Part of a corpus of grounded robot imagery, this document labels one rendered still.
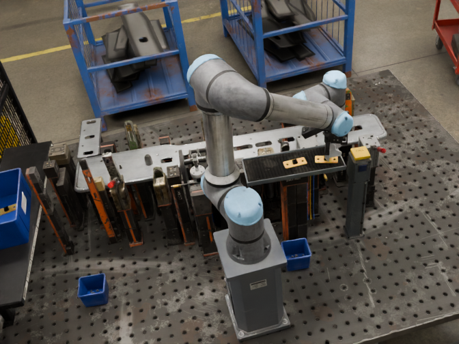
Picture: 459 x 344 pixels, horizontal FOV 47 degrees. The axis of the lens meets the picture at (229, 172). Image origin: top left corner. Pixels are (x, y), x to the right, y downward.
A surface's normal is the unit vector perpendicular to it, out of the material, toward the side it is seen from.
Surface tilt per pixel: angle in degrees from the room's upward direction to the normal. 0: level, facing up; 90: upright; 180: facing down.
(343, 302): 0
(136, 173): 0
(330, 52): 0
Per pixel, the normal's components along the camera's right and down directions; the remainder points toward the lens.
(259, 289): 0.25, 0.64
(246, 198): -0.04, -0.65
